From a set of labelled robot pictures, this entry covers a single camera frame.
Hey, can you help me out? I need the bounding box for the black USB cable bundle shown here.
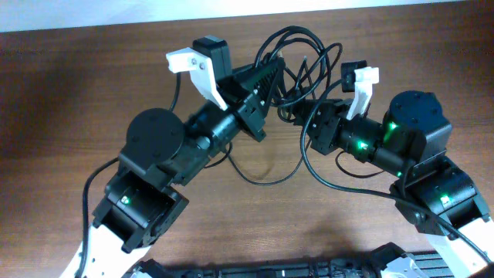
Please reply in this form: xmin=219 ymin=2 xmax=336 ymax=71
xmin=225 ymin=25 xmax=344 ymax=187

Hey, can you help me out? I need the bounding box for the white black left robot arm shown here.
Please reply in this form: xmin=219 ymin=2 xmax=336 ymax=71
xmin=62 ymin=58 xmax=286 ymax=277

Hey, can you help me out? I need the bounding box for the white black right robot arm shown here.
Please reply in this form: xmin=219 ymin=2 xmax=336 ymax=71
xmin=291 ymin=91 xmax=493 ymax=277

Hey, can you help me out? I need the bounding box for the black right camera cable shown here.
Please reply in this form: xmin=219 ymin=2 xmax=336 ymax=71
xmin=299 ymin=79 xmax=493 ymax=266

